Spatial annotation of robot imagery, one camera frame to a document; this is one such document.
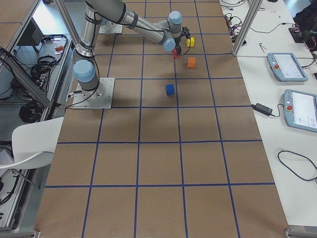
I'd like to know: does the yellow wooden block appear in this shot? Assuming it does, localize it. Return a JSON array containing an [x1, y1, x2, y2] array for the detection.
[[186, 37, 195, 48]]

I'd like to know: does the far teach pendant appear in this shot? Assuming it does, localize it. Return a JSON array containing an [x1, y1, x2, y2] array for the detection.
[[267, 53, 308, 82]]

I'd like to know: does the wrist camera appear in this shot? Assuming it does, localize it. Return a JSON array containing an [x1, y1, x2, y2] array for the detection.
[[181, 27, 191, 39]]

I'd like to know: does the red snack packet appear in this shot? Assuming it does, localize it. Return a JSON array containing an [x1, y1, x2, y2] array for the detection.
[[55, 46, 63, 53]]

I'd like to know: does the near teach pendant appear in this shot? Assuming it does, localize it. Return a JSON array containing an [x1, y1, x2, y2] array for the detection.
[[283, 89, 317, 132]]

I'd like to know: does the black power brick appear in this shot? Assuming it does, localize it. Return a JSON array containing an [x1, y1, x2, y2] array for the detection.
[[251, 103, 272, 116]]

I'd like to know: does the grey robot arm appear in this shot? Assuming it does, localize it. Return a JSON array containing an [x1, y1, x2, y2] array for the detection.
[[74, 0, 185, 107]]

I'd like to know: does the blue wooden block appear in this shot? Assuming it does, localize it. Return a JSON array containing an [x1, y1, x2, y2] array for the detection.
[[165, 84, 175, 96]]

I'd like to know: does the black loose cable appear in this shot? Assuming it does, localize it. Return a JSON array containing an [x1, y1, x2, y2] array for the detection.
[[274, 146, 317, 185]]

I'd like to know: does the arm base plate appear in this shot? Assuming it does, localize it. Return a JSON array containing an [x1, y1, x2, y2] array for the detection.
[[71, 77, 115, 110], [99, 19, 122, 35]]

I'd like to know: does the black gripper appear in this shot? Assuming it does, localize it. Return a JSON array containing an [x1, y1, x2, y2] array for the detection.
[[173, 37, 181, 55]]

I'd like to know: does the red wooden block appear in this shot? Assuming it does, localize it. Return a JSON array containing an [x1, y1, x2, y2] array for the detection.
[[172, 48, 182, 59]]

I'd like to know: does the teach pendant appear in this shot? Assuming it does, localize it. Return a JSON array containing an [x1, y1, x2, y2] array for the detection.
[[283, 89, 317, 132], [267, 53, 308, 82]]

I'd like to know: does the orange wooden block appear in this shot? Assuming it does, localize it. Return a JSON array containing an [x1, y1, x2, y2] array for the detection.
[[187, 57, 196, 68]]

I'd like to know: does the aluminium frame post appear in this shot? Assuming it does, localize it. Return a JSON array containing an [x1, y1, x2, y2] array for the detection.
[[232, 0, 263, 57]]

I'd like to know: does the white chair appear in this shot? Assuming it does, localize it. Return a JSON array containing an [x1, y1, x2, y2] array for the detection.
[[0, 117, 65, 190]]

